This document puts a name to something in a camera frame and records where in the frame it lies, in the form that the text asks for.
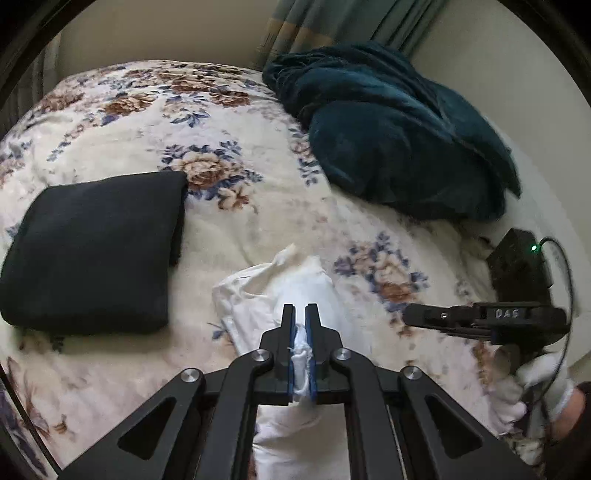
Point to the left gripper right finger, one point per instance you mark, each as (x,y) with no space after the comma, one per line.
(401,424)

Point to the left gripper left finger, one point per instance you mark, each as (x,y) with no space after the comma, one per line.
(164,437)

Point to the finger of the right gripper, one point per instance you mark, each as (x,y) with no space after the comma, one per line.
(458,321)

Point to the white small garment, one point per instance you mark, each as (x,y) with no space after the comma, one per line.
(302,440)

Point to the white gloved right hand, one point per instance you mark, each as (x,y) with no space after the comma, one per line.
(545,376)

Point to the folded black garment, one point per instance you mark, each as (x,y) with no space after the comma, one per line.
(94,258)

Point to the dark teal plush blanket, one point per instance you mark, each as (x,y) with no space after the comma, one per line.
(385,133)

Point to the floral plush bed blanket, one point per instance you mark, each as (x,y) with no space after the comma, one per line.
(254,189)

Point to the teal striped curtain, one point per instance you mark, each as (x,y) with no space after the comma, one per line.
(300,25)

